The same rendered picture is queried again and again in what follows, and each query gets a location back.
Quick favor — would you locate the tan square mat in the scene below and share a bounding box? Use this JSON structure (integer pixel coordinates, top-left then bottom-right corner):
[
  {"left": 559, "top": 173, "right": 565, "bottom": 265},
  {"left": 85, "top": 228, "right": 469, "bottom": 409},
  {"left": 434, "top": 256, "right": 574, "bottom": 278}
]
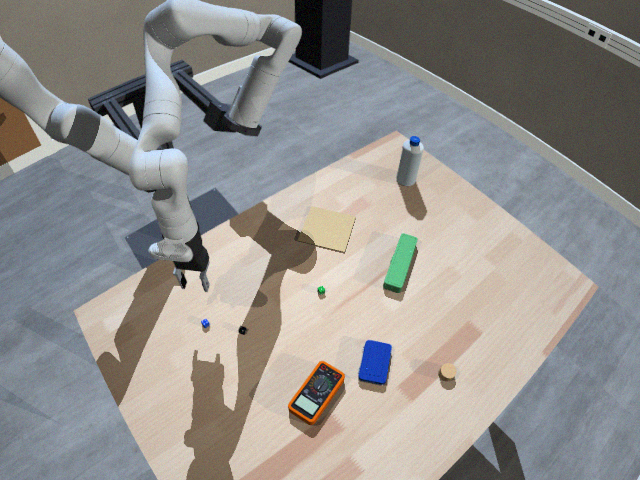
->
[{"left": 297, "top": 206, "right": 356, "bottom": 253}]

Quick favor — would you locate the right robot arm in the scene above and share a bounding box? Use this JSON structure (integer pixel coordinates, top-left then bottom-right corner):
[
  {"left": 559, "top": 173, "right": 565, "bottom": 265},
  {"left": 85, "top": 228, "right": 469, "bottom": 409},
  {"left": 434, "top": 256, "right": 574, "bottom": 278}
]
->
[{"left": 0, "top": 39, "right": 138, "bottom": 175}]

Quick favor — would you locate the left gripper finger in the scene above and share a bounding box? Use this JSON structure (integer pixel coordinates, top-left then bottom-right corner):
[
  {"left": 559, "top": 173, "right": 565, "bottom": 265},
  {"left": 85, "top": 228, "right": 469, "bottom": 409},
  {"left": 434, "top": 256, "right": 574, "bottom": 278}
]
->
[
  {"left": 173, "top": 267, "right": 187, "bottom": 289},
  {"left": 199, "top": 261, "right": 210, "bottom": 292}
]

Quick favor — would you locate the green rectangular box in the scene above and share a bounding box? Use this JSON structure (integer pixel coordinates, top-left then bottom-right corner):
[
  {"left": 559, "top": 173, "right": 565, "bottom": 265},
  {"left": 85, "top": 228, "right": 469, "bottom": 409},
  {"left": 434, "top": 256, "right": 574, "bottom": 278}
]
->
[{"left": 383, "top": 233, "right": 418, "bottom": 293}]

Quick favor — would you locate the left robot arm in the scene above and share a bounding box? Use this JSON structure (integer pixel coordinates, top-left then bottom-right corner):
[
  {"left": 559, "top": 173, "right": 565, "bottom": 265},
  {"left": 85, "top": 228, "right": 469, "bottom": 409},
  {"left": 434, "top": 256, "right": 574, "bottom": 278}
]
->
[{"left": 129, "top": 0, "right": 302, "bottom": 228}]

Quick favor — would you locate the grey bottle with blue cap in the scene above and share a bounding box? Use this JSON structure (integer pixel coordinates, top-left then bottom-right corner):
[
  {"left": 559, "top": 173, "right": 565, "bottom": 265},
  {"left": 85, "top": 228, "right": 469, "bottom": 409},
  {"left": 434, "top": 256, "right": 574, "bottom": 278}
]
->
[{"left": 396, "top": 136, "right": 424, "bottom": 186}]

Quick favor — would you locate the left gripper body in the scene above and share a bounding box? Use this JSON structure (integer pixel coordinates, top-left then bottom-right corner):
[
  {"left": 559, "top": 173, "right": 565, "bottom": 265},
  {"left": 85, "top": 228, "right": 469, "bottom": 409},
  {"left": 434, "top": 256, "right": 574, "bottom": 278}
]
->
[{"left": 149, "top": 210, "right": 209, "bottom": 272}]

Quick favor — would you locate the orange digital multimeter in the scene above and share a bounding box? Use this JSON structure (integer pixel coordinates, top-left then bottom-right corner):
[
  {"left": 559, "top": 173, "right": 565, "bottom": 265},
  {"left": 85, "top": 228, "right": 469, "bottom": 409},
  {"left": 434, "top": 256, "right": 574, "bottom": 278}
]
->
[{"left": 288, "top": 361, "right": 345, "bottom": 425}]

